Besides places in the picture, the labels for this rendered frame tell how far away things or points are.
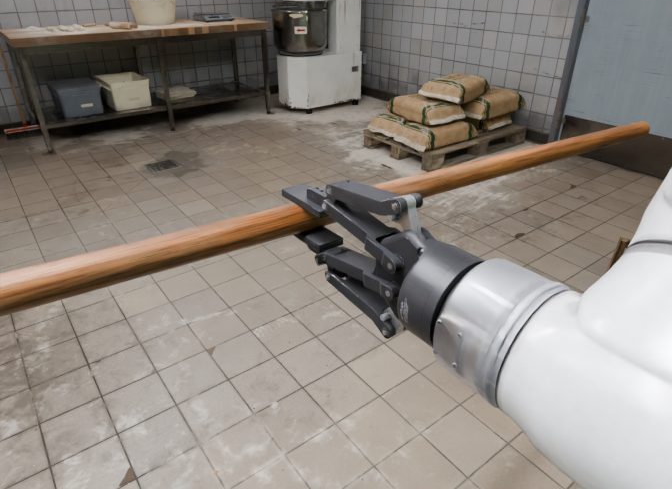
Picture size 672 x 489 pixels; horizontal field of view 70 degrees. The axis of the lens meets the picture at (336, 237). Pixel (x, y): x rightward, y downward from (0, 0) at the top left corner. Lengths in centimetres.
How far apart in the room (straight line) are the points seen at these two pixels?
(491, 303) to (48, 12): 524
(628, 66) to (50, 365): 401
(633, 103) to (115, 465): 391
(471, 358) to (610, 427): 8
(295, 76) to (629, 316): 501
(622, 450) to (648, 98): 400
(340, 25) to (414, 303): 512
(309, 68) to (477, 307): 493
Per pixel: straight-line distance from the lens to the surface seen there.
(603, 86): 435
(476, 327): 31
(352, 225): 42
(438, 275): 34
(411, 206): 37
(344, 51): 547
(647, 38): 421
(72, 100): 481
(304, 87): 522
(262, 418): 177
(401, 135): 387
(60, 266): 41
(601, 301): 30
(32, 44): 454
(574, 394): 28
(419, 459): 168
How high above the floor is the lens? 134
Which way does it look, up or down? 29 degrees down
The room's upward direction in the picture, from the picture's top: straight up
